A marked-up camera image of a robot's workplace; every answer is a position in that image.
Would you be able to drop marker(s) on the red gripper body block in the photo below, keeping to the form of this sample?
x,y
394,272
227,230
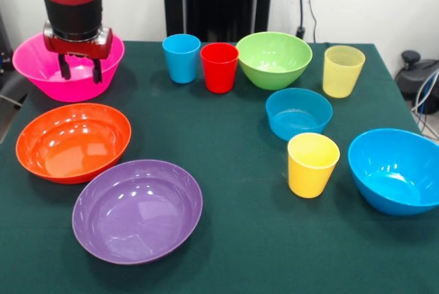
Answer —
x,y
79,49

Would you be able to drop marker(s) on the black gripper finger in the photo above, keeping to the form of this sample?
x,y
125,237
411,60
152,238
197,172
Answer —
x,y
97,73
64,68

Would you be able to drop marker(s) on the pink plastic bowl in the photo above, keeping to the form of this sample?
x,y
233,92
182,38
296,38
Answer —
x,y
68,88

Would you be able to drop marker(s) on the black floor device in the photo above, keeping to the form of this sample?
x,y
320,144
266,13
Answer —
x,y
411,78
5,50

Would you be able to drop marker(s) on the orange plastic bowl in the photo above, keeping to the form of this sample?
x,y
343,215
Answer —
x,y
73,143

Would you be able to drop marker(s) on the blue plastic cup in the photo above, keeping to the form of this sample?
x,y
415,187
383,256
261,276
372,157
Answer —
x,y
181,64

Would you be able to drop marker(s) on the red plastic cup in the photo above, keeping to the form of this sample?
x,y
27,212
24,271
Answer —
x,y
219,74

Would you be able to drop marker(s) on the dark green table cloth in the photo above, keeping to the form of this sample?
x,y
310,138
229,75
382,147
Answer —
x,y
223,129

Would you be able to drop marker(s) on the purple plastic bowl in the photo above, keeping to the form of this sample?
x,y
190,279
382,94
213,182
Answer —
x,y
137,211

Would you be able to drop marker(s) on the green plastic bowl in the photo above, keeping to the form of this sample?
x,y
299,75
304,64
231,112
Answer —
x,y
274,74

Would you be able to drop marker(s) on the small dark blue bowl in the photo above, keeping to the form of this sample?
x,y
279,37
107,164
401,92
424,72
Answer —
x,y
298,119

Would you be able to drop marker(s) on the yellow plastic cup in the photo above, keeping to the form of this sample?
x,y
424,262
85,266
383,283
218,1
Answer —
x,y
308,177

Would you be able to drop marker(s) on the translucent yellow-green plastic cup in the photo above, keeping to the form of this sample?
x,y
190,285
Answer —
x,y
341,78

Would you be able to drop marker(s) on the large light blue bowl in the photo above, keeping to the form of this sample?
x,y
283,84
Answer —
x,y
394,177

